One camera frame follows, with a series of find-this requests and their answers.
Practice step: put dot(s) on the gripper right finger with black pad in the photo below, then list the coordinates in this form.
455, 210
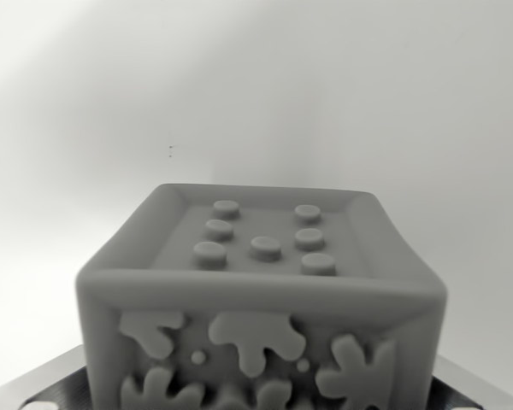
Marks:
466, 390

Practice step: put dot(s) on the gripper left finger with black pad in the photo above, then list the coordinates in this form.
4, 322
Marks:
47, 384

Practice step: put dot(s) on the grey embossed cube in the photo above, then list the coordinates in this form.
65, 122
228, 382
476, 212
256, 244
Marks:
261, 299

